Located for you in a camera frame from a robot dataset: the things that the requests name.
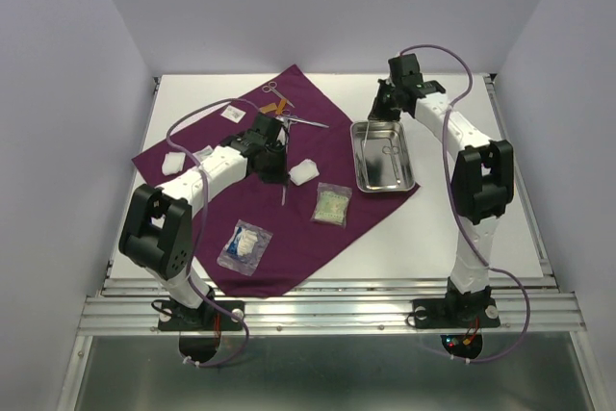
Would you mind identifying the steel hemostat forceps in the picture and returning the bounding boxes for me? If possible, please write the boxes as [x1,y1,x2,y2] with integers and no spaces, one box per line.
[277,114,329,149]

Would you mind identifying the steel instrument tray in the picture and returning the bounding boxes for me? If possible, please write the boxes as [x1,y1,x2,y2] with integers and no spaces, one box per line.
[350,120,417,193]

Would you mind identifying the steel tweezers pair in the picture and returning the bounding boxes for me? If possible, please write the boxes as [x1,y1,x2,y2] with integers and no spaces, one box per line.
[361,120,370,186]

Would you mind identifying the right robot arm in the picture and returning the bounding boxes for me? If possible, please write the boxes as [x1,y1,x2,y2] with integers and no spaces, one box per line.
[369,54,514,324]

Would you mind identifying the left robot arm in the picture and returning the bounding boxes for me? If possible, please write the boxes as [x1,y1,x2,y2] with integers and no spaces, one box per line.
[118,114,288,328]

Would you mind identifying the white folded gauze pad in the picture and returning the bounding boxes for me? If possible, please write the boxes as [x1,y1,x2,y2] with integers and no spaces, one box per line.
[289,159,320,186]

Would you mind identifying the small white label packet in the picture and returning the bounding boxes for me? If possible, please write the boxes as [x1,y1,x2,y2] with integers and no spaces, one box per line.
[220,105,245,123]

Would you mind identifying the white sterile pouch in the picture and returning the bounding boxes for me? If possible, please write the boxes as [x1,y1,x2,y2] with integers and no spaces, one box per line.
[193,145,214,162]

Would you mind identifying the small steel scissors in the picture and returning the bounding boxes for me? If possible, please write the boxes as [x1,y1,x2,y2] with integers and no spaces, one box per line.
[262,81,295,108]

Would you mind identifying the purple cloth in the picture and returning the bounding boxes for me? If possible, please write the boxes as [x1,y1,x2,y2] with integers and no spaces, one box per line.
[131,63,421,297]

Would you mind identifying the green-white sealed packet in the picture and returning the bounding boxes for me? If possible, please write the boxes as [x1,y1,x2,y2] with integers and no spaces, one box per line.
[311,182,352,227]

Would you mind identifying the white gauze square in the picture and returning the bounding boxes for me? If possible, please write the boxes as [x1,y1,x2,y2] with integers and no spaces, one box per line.
[161,152,186,176]

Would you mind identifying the blue-white gauze packet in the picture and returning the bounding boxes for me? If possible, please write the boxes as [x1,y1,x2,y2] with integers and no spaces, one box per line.
[217,220,273,276]

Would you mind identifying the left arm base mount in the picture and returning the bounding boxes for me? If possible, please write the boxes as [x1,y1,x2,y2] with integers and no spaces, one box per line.
[150,298,248,368]

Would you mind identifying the aluminium front rail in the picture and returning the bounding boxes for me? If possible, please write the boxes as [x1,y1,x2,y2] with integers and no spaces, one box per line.
[78,276,586,336]

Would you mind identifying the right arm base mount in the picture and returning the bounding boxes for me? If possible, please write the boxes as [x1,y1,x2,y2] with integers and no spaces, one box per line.
[405,278,501,362]

